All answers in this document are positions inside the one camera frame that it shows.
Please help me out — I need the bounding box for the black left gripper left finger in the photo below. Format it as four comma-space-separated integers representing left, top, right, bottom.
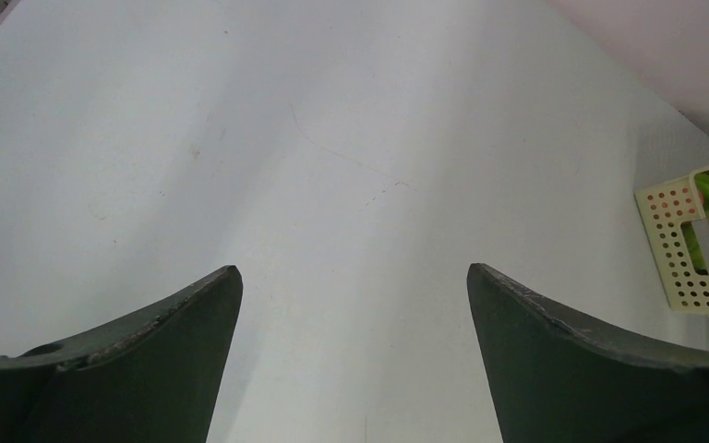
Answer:
0, 266, 243, 442

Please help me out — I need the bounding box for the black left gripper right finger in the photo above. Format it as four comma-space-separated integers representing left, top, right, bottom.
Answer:
467, 263, 709, 442

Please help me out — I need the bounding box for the cream perforated plastic basket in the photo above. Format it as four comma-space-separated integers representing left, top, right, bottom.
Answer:
635, 167, 709, 316

